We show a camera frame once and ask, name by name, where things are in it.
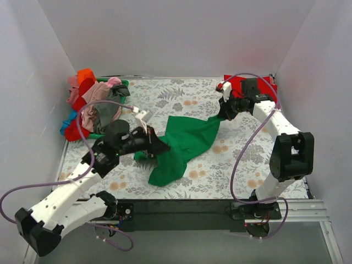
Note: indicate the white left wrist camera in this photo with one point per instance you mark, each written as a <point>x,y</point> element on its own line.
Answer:
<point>142,117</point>

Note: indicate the orange t shirt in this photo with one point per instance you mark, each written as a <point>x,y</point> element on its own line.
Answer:
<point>84,74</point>

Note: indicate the green t shirt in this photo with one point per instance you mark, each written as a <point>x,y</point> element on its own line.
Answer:
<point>188,138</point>

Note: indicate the crumpled red t shirt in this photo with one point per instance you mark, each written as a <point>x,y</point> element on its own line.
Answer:
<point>71,133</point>

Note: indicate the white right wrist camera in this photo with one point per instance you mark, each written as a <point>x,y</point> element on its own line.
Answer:
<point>225,88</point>

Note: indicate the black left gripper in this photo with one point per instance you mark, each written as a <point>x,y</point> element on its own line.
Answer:
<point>152,139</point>

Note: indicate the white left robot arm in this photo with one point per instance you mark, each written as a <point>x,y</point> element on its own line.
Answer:
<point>46,223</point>

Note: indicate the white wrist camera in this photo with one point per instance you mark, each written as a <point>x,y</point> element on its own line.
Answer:
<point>142,117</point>
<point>225,88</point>

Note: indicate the folded red t shirt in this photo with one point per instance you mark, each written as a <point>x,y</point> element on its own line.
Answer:
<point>264,88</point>

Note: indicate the blue t shirt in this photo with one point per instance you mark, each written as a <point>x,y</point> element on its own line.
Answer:
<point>66,123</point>

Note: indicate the pink t shirt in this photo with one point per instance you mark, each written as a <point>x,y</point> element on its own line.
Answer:
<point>98,91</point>

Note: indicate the aluminium frame rail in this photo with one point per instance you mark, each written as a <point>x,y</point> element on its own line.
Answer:
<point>306,237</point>

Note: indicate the green laundry basket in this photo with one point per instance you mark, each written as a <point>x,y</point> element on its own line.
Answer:
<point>96,118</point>

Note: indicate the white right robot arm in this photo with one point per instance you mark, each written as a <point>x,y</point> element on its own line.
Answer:
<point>292,157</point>

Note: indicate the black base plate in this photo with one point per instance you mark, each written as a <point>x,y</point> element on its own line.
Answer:
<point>156,215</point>

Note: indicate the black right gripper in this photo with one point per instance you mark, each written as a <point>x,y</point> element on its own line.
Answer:
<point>225,107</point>

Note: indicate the grey t shirt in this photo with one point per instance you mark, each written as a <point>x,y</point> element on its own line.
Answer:
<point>106,112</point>

